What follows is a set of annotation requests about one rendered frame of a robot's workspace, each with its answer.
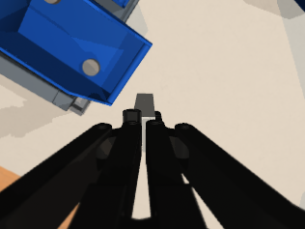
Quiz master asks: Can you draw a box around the grey metal shelf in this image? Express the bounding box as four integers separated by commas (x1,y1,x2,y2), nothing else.
0,0,140,117

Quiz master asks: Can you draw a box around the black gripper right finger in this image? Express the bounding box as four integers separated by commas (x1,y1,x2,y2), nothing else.
144,94,305,229

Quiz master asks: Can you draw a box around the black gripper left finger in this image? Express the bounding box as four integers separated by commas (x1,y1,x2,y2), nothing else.
0,94,145,229

